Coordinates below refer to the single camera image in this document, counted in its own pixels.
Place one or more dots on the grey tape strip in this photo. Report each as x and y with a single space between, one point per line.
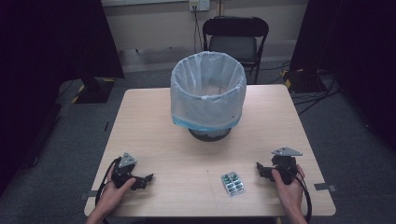
87 195
324 187

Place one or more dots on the black stand base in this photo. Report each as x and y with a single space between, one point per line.
95 90

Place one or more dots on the silver pill blister pack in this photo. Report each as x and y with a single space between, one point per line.
233 184

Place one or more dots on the black floor box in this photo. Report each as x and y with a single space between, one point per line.
303 81

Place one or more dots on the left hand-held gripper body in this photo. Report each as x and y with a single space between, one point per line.
122 174

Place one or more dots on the black folding chair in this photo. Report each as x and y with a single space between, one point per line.
235 40

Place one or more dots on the black trash bin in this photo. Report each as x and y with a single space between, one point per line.
210 134

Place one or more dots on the black tape strip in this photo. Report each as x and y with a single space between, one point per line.
106 126

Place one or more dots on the dark curtain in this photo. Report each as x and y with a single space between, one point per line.
358 62
46 77

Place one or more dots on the person's left hand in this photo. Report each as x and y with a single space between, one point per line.
112 196

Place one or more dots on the person's right hand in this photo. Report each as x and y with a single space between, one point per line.
289 194

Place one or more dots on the trash bin with plastic liner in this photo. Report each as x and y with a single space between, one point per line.
208 93

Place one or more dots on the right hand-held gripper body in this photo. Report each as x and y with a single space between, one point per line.
285 166

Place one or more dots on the white wall socket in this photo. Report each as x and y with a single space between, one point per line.
199 5

